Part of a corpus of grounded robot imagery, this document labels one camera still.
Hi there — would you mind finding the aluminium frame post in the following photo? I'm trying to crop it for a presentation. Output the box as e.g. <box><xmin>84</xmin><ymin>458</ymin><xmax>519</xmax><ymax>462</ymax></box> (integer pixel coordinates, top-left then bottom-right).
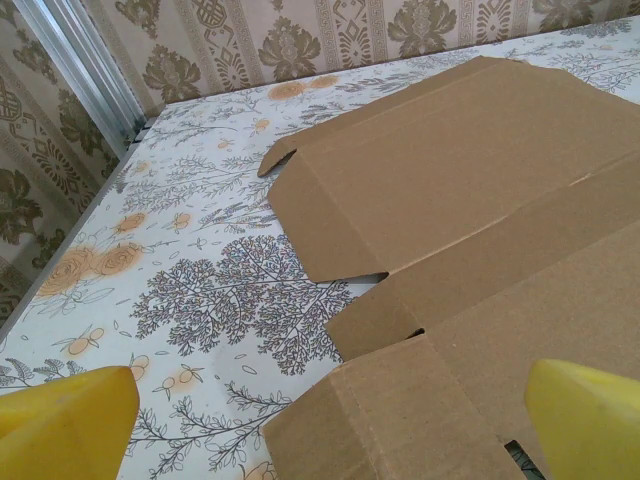
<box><xmin>9</xmin><ymin>0</ymin><xmax>147</xmax><ymax>146</ymax></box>

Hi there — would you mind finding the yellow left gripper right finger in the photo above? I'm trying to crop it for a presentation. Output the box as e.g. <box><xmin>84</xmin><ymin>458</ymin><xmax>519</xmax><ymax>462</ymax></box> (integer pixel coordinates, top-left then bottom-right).
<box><xmin>523</xmin><ymin>357</ymin><xmax>640</xmax><ymax>480</ymax></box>

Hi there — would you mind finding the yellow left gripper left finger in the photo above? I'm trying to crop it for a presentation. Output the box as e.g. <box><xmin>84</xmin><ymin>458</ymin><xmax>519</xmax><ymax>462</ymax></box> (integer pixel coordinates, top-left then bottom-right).
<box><xmin>0</xmin><ymin>364</ymin><xmax>141</xmax><ymax>480</ymax></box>

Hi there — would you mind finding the brown cardboard box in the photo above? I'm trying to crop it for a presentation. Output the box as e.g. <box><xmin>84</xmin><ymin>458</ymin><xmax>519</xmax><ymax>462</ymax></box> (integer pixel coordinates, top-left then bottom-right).
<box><xmin>257</xmin><ymin>54</ymin><xmax>640</xmax><ymax>480</ymax></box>

